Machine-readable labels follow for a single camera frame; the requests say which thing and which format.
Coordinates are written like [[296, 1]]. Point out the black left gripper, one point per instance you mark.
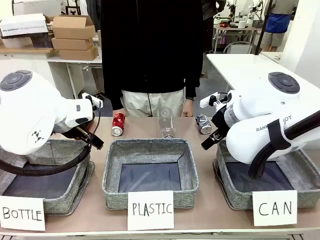
[[82, 132]]

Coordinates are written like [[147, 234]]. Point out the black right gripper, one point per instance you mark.
[[219, 122]]

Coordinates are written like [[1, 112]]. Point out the red crushed drink can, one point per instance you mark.
[[119, 123]]

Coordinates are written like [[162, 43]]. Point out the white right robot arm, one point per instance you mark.
[[250, 130]]

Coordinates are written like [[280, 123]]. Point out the person's left forearm black sleeve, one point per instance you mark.
[[194, 82]]

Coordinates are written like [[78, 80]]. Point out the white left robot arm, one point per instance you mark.
[[30, 112]]

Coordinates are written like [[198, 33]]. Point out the silver black crushed can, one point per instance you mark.
[[203, 123]]

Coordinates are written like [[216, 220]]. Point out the grey fabric plastic basket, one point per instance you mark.
[[140, 155]]

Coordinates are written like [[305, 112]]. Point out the grey fabric can basket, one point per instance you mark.
[[235, 197]]

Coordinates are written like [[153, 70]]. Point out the grey fabric bottle basket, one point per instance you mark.
[[65, 200]]

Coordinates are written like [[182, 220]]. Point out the white paper sign CAN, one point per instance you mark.
[[275, 208]]

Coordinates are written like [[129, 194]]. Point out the person's left hand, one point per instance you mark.
[[188, 108]]

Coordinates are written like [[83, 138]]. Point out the large white table top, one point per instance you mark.
[[245, 67]]

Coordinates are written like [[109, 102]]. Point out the white table with white legs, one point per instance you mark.
[[75, 62]]

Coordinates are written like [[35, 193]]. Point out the white paper sign PLASTIC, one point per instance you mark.
[[150, 210]]

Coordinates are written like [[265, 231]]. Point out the closed flat cardboard box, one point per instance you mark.
[[72, 43], [78, 54]]

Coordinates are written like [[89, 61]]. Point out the grey metal chair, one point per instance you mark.
[[237, 47]]

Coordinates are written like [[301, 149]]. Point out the white paper sign BOTTLE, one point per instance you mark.
[[22, 213]]

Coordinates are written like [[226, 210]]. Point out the person in black sweater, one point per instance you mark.
[[150, 50]]

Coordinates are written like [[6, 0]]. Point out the background grey work table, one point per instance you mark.
[[237, 30]]

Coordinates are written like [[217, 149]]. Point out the black mesh container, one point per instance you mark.
[[42, 41]]

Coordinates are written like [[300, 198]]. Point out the open cardboard box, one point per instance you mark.
[[75, 28]]

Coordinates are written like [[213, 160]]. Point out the black slanted pole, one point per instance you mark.
[[263, 25]]

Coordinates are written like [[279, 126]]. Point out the background person blue shirt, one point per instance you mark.
[[278, 22]]

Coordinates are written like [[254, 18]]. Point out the white box with black text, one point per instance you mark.
[[23, 26]]

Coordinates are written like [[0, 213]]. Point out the plain white cardboard box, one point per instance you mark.
[[35, 7]]

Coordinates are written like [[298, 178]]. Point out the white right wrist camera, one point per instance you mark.
[[210, 100]]

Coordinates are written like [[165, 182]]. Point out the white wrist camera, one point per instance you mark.
[[210, 100], [93, 100]]

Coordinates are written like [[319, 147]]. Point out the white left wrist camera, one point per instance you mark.
[[93, 100]]

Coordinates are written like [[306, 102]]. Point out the aluminium table frame rail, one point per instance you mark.
[[160, 236]]

